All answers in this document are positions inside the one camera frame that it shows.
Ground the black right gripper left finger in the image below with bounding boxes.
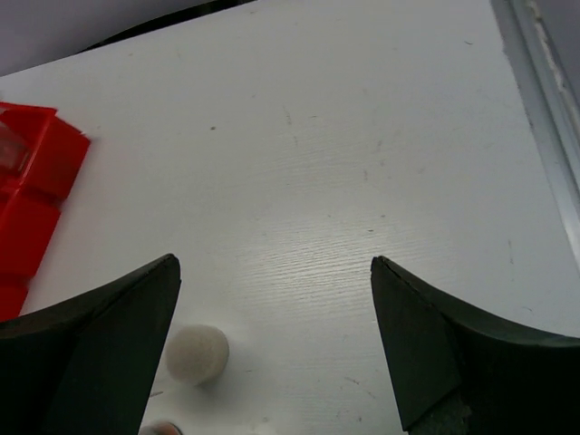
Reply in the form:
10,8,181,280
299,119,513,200
1,254,181,434

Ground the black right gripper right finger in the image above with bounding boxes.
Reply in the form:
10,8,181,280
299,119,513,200
371,256,579,434

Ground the tall white powder shaker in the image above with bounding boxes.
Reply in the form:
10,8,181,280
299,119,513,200
165,324,229,386

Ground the clear bottle gold pourer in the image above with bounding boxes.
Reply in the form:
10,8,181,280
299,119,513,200
0,123,31,177

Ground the small red label jar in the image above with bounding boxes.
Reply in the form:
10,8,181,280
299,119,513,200
138,420,182,435

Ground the red plastic compartment bin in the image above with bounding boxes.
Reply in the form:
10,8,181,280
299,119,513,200
1,102,91,321

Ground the aluminium table rail right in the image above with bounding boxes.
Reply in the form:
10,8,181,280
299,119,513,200
491,1,579,256

